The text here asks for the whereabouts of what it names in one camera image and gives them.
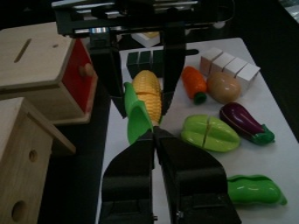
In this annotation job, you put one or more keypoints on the green toy bell pepper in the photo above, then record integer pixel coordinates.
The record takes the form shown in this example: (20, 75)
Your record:
(209, 134)

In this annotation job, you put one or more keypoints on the brown toy potato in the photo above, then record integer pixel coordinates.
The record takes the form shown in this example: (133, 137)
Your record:
(222, 87)

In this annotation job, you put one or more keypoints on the wooden box with red face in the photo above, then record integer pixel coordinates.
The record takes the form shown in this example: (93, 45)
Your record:
(42, 73)

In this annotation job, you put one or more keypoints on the white and yellow toy block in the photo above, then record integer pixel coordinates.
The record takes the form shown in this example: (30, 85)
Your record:
(146, 39)

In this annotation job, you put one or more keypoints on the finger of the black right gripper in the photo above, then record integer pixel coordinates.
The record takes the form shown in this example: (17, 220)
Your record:
(172, 58)
(106, 67)

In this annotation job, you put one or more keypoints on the yellow toy corn cob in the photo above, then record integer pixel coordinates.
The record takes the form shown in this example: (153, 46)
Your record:
(146, 90)

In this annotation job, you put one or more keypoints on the dark green toy block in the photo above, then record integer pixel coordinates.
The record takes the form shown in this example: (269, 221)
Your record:
(144, 61)

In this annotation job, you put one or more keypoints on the wooden box with round holes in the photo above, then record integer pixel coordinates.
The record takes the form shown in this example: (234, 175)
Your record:
(22, 163)

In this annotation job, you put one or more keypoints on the purple toy eggplant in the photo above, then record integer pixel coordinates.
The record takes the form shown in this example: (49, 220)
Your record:
(242, 119)

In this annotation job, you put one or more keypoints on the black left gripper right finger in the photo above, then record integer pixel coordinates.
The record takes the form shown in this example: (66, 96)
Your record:
(193, 180)

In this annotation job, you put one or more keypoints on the white toy block slice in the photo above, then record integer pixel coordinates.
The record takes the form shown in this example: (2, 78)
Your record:
(220, 62)
(248, 76)
(208, 59)
(234, 67)

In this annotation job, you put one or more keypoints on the orange toy carrot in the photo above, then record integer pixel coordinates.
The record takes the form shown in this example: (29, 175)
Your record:
(193, 81)

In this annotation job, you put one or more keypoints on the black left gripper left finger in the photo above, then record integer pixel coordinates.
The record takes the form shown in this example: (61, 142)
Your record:
(128, 175)

